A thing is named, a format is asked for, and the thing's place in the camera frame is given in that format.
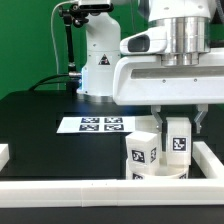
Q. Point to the white camera on mount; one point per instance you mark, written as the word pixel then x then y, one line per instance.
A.
pixel 95 5

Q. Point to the white left fence bar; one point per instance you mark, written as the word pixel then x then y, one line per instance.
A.
pixel 4 155

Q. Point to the white front fence bar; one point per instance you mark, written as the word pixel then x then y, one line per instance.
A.
pixel 94 193

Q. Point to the white round stool seat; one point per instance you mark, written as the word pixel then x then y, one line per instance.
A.
pixel 163 172

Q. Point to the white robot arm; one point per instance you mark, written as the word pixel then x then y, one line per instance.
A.
pixel 170 63

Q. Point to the white marker sheet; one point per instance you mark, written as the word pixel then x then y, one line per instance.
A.
pixel 97 124

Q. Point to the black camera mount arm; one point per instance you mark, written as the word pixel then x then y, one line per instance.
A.
pixel 72 17

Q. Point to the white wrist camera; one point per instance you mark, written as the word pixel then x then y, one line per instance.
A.
pixel 149 42

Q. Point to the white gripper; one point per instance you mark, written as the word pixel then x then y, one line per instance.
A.
pixel 142 80

